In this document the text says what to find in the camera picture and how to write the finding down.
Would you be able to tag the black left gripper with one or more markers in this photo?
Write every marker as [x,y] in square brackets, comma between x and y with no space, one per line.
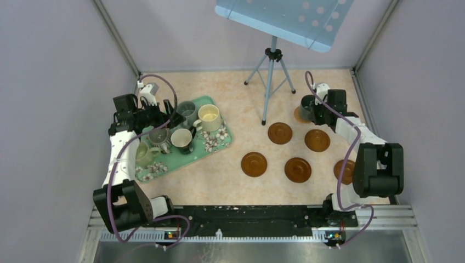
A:
[161,116]

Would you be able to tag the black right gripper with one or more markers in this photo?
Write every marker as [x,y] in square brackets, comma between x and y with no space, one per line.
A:
[315,118]

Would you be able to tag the dark grey cup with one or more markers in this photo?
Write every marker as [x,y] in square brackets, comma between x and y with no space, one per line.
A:
[307,108]

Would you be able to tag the light tan wooden coaster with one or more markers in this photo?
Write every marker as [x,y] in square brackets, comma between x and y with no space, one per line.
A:
[297,116]

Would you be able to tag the dark brown wooden coaster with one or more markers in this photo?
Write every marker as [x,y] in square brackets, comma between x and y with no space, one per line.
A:
[254,164]

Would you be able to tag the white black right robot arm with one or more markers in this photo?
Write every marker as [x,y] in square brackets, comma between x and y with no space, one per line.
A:
[379,165]

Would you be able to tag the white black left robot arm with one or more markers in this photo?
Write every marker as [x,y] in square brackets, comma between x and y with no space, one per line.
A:
[120,201]

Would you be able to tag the grey cup on tray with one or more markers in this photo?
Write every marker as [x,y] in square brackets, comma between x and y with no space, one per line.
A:
[189,110]

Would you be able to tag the white and black cup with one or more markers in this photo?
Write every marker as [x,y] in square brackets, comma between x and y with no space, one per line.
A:
[182,139]

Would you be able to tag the metallic grey cup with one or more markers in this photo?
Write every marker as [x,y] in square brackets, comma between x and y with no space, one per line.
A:
[161,139]

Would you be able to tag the cream cup with yellow inside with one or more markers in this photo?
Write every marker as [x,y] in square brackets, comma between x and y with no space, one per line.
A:
[209,118]

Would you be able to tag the pale green cup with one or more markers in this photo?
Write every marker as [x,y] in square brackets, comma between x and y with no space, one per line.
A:
[145,154]

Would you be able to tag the green floral serving tray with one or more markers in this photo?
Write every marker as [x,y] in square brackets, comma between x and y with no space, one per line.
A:
[205,143]

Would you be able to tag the blue music stand with tripod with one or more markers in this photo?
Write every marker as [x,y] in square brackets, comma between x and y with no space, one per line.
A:
[310,24]

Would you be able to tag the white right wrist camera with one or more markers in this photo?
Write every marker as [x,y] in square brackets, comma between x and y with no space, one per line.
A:
[321,90]

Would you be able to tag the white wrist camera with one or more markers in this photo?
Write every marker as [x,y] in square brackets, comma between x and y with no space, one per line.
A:
[321,90]
[147,93]

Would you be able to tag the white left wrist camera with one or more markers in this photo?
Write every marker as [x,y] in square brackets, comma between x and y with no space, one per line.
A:
[147,93]

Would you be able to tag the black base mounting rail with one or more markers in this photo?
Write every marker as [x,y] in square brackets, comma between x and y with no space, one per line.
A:
[257,220]

